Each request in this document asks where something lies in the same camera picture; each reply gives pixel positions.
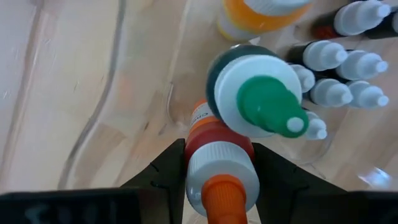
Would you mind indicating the clear plastic bin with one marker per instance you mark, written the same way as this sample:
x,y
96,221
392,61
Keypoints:
x,y
140,77

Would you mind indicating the small dark red-label bottle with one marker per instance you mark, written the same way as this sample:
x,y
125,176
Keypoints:
x,y
331,92

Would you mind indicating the large red orange-capped bottle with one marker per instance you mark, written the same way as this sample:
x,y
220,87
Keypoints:
x,y
217,161

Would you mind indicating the small black white-label bottle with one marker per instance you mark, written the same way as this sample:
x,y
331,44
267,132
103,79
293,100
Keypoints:
x,y
306,77

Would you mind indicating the large yellow squeeze bottle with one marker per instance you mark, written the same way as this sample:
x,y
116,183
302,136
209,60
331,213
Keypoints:
x,y
258,18

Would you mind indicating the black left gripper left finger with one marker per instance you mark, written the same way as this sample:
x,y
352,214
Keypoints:
x,y
168,186

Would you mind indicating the large green squeeze bottle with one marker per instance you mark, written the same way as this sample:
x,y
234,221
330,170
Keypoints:
x,y
258,93

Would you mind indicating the small dark green labelled bottle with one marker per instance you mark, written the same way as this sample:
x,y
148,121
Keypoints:
x,y
325,55

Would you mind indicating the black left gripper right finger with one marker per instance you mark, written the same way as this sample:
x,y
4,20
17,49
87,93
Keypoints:
x,y
276,186

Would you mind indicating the small orange-red bottle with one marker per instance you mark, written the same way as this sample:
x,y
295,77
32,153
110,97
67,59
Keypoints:
x,y
360,17

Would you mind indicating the small blue bottle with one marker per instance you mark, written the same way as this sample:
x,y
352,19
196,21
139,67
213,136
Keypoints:
x,y
315,127

